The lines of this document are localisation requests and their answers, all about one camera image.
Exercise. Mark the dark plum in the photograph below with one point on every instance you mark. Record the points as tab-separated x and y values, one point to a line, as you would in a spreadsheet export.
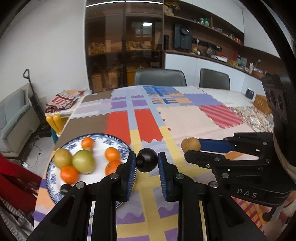
146	160
65	188

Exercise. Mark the grey chair left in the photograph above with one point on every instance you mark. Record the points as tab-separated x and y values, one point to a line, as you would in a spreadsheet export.
160	77

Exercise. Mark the yellow stool legs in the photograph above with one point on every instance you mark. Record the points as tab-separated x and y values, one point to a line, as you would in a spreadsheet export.
56	123

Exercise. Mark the large orange front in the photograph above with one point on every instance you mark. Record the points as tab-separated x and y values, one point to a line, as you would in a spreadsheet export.
69	175

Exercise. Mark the wicker basket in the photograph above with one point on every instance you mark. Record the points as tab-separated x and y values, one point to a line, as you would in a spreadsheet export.
260	102

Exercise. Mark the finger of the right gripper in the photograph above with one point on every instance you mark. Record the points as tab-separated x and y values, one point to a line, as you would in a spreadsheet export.
208	159
217	144

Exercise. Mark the small orange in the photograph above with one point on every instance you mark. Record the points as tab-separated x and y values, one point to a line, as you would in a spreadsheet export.
87	142
112	154

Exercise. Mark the dark glass display cabinet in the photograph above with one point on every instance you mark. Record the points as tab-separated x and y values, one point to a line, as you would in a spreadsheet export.
120	38

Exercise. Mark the blue white porcelain plate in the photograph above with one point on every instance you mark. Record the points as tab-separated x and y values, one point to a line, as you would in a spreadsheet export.
101	142

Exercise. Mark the red garment on chair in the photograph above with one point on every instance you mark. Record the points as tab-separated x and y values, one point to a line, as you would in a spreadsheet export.
19	186

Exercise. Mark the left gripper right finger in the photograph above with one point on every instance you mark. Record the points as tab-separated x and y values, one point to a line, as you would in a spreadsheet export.
206	211

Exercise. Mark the grey sofa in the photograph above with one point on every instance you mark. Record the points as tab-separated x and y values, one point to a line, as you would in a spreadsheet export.
18	122

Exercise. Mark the patterned floral mat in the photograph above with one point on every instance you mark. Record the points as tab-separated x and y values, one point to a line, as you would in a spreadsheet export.
254	118

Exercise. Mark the grey chair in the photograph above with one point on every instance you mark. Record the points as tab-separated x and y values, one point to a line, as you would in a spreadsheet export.
214	79
160	77

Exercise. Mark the striped grey cloth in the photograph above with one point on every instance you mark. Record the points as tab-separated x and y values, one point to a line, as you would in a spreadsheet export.
14	224

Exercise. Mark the yellow green pear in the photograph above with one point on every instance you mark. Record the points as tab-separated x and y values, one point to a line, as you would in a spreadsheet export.
83	162
62	157

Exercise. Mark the medium orange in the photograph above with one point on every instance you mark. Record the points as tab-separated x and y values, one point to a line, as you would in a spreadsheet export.
112	166

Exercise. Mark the brown kiwi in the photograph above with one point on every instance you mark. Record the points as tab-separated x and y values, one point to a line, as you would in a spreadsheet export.
90	149
190	144

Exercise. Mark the folded striped cloth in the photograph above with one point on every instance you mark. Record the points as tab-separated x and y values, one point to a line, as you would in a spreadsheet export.
63	101

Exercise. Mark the grey chair right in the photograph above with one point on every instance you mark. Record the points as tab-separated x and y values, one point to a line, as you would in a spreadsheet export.
214	79

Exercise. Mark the right human hand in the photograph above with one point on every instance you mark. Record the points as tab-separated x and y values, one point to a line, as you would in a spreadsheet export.
283	213

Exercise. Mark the black wall appliance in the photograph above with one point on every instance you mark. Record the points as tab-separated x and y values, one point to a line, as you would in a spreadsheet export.
182	37

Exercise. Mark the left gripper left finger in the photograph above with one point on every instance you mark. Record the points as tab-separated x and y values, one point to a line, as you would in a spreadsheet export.
69	219

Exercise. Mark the black upright vacuum cleaner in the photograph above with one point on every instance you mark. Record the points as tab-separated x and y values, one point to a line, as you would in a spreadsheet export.
45	130

